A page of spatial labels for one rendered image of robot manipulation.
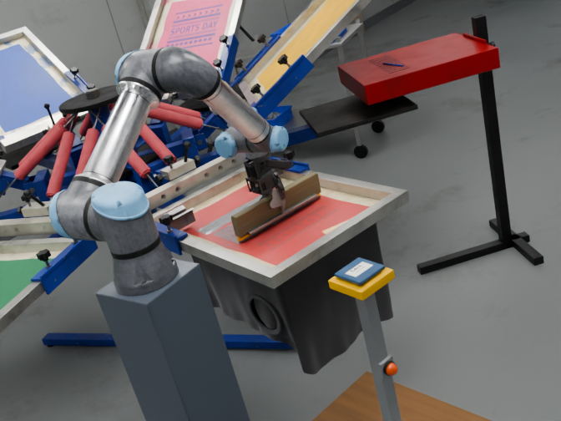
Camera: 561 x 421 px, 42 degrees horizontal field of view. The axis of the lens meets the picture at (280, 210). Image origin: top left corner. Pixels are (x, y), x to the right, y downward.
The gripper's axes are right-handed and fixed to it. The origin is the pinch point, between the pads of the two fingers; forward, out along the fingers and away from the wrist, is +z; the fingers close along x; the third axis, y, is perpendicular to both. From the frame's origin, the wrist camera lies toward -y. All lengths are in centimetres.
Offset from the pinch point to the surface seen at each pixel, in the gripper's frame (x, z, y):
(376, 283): 55, 5, 15
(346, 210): 16.4, 5.4, -13.5
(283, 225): 3.7, 4.7, 3.1
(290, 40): -87, -25, -91
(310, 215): 6.6, 5.1, -6.3
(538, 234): -17, 106, -164
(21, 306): -34, 0, 80
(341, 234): 31.6, 1.5, 3.0
